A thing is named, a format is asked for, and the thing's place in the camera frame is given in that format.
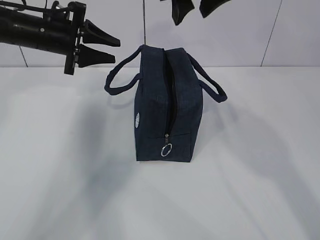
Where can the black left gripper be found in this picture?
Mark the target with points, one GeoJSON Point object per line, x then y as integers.
{"type": "Point", "coordinates": [60, 31]}

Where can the dark navy lunch bag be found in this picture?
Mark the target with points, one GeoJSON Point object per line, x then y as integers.
{"type": "Point", "coordinates": [168, 103]}

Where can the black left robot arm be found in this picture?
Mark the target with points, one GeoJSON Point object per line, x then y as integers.
{"type": "Point", "coordinates": [20, 23]}

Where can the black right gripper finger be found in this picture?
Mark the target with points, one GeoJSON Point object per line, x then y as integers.
{"type": "Point", "coordinates": [179, 9]}
{"type": "Point", "coordinates": [208, 6]}

